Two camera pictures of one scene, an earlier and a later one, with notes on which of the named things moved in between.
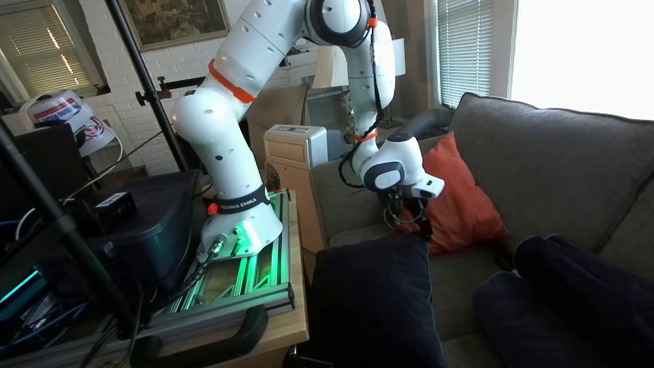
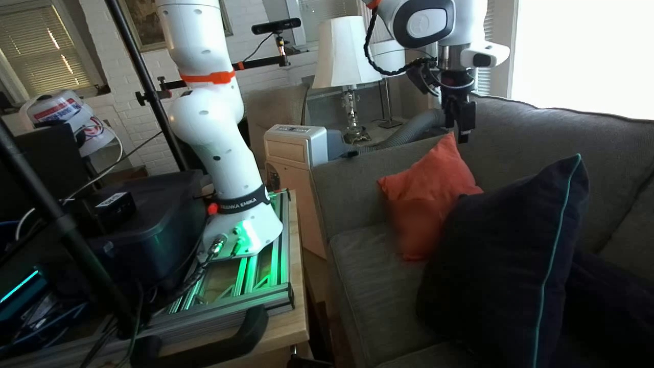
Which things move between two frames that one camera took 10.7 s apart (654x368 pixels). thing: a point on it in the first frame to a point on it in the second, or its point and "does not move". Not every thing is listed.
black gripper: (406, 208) to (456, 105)
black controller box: (145, 239) does not move
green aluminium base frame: (225, 288) does not move
